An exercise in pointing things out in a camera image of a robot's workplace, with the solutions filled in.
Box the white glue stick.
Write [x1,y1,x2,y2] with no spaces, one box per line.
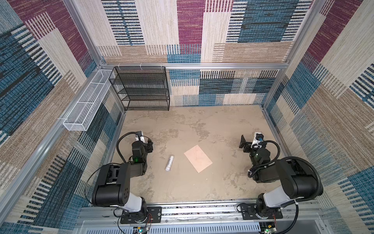
[165,155,174,171]

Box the pink envelope with flap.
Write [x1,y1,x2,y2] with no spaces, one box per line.
[184,145,213,173]

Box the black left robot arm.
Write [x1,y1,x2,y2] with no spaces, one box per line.
[91,139,153,222]

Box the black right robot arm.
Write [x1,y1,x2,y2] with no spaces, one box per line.
[237,132,323,220]

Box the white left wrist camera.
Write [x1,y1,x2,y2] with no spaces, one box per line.
[135,131,146,143]

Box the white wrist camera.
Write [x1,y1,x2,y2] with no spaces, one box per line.
[135,131,146,143]
[251,132,264,149]

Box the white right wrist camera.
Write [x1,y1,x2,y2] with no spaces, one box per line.
[251,132,264,149]

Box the black wire shelf rack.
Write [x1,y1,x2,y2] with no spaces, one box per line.
[109,66,170,111]

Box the white wire mesh basket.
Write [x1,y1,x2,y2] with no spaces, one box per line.
[63,70,112,132]

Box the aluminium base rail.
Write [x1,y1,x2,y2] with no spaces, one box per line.
[78,198,328,234]

